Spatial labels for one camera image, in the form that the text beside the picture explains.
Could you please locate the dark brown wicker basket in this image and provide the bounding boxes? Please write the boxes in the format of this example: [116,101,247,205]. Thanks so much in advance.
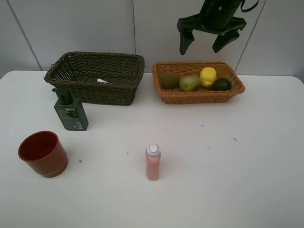
[44,52,145,105]

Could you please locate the green red pear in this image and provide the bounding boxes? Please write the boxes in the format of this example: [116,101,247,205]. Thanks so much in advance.
[179,74,200,92]

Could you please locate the white marker pink caps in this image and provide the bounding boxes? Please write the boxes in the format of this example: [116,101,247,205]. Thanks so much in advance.
[97,78,109,84]

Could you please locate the dark green avocado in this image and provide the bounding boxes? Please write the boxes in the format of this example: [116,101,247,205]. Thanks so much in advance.
[212,78,232,91]

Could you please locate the red plastic cup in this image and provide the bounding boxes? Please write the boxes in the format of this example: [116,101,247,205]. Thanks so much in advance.
[18,131,68,178]

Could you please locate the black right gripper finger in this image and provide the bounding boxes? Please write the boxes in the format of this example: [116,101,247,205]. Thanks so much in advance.
[179,30,195,55]
[212,30,239,53]

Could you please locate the orange wicker basket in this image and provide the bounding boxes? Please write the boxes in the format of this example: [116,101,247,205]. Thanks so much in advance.
[152,61,245,104]

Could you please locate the pink bottle white cap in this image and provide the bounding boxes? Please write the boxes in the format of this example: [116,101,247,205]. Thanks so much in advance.
[145,143,161,181]

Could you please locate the yellow lemon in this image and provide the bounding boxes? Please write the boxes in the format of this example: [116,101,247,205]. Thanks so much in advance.
[199,67,217,87]

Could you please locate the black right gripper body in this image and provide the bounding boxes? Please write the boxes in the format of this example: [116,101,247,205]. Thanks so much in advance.
[177,0,247,34]

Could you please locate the brown kiwi fruit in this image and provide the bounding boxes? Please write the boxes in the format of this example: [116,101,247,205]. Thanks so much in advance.
[161,73,181,89]

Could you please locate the dark green pump bottle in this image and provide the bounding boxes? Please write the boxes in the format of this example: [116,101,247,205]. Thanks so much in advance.
[52,88,89,131]

